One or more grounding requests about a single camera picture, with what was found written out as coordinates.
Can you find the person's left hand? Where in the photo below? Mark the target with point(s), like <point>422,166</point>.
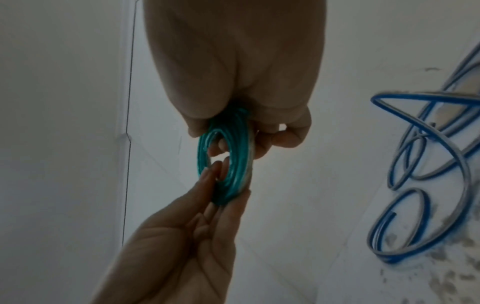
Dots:
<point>176,258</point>

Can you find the person's right hand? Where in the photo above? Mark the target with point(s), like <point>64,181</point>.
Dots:
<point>232,59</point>

